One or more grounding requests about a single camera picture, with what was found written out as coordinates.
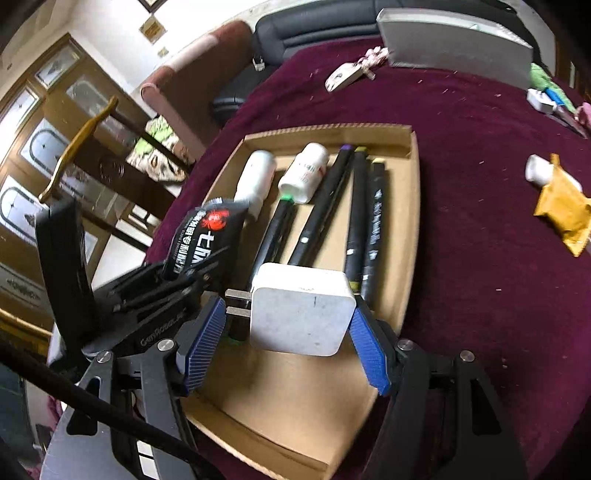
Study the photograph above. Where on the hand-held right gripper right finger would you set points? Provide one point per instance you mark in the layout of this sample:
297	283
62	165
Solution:
369	350

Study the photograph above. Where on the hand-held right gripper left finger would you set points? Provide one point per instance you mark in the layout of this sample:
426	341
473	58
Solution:
203	344

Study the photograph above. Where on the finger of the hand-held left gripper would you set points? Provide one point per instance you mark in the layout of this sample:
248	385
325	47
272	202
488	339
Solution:
175	297
152	277

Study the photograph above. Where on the black packet red crab print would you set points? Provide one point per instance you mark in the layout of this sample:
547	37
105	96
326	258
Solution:
207	230

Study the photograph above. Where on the white power charger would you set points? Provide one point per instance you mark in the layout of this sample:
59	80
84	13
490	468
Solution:
300	314

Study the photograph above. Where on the cardboard tray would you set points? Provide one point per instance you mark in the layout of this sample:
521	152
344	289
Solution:
277	406

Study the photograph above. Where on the black marker olive cap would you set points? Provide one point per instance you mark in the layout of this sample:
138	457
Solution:
358	217

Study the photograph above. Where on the plain white plastic bottle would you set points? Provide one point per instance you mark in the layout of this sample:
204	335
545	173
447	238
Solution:
256	180

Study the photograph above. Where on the gold foil packet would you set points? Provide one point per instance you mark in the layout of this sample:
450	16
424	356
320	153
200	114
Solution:
561	207

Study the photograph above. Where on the white nozzle tube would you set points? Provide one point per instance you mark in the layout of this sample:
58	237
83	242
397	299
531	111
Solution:
538	168

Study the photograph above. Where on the dark wooden chair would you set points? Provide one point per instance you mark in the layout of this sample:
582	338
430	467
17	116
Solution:
92	152

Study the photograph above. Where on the black marker yellow cap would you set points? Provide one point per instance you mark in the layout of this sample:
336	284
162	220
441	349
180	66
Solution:
376	230

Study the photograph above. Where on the black marker green cap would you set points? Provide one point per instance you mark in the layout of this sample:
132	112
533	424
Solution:
277	230

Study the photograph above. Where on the floral cushion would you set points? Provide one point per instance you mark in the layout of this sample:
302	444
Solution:
152	147

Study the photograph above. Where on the black marker purple cap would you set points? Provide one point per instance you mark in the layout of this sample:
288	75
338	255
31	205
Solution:
323	207

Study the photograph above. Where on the wooden glass-door cabinet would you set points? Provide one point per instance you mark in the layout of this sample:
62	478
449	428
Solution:
41	92

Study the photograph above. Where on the white bottle red label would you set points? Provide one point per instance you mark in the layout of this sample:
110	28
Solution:
304	173

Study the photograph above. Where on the brown chair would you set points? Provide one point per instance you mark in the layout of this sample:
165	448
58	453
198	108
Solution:
198	78

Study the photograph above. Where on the sofa belt buckle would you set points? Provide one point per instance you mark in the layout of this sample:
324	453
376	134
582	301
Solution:
258	62

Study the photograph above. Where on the pink charm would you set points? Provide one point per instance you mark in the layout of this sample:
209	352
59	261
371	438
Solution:
375	57

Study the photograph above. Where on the black leather sofa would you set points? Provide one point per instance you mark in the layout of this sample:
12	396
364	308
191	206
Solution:
314	27

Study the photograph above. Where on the small white plug adapter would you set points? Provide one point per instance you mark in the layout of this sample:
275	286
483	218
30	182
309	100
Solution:
540	99

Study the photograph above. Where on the patterned flat box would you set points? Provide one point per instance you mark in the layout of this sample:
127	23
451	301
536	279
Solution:
570	121

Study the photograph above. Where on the grey shoebox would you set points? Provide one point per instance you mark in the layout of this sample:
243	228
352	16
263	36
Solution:
452	41

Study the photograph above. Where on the pink cloth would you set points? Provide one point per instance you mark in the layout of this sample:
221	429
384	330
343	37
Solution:
586	113

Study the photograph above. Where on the green cloth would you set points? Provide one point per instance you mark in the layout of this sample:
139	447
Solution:
542	76

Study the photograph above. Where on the yellow wall sign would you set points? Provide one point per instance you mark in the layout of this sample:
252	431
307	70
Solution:
152	28

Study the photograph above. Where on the picture frame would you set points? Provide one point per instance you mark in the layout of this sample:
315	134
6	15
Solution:
152	3

